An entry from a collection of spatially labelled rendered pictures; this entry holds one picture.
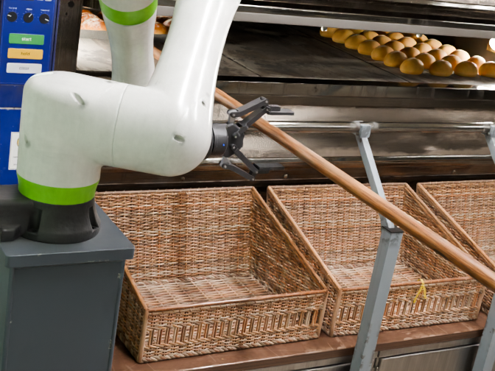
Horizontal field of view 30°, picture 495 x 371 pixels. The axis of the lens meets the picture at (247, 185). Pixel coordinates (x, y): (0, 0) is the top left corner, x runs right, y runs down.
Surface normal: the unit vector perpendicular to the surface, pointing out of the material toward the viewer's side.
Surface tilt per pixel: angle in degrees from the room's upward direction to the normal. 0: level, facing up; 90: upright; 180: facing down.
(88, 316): 90
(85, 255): 90
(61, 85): 19
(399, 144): 70
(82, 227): 66
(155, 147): 92
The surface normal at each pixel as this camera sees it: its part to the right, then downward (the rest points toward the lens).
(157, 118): 0.04, -0.29
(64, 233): 0.42, -0.15
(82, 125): -0.06, 0.27
